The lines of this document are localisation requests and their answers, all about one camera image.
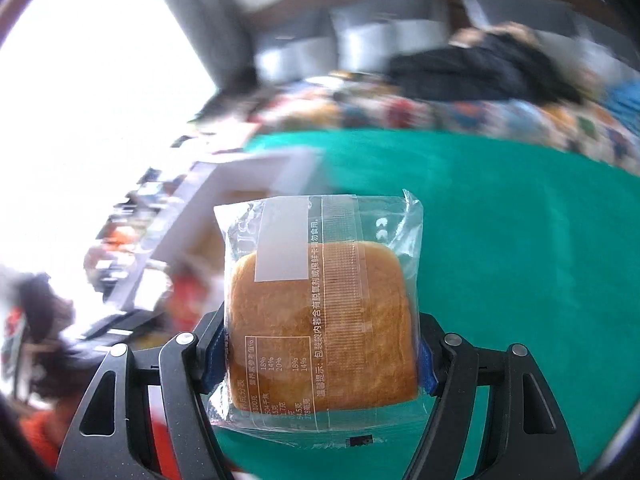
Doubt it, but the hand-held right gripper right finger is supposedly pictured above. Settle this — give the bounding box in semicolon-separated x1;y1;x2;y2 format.
402;312;583;480

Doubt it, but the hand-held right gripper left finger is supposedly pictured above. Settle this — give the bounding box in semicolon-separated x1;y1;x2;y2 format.
57;310;236;480

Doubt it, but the bread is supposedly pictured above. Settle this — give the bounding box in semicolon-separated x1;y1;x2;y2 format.
212;190;426;436

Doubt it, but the white cardboard box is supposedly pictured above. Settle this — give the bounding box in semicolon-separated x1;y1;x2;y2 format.
107;147;323;311

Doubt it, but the green tablecloth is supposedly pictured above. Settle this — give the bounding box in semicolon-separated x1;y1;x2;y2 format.
215;127;640;480

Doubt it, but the row of small items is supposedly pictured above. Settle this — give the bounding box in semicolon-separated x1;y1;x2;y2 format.
85;160;201;301

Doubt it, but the orange clothing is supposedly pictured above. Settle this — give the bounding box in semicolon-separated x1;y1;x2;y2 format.
20;405;171;480

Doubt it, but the dark cloth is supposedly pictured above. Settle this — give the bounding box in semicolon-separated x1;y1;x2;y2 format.
187;67;266;133

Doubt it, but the black puffer jacket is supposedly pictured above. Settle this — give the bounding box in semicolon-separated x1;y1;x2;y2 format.
385;30;586;106

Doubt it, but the blue cloth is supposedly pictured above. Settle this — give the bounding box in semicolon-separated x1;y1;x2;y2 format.
602;77;640;126

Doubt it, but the grey curtain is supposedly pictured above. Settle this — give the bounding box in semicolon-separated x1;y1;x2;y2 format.
142;0;261;91

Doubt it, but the beige cloth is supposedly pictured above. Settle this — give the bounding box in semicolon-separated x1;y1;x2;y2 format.
492;21;533;42

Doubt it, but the brown headboard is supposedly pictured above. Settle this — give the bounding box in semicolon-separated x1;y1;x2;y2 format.
240;0;640;46

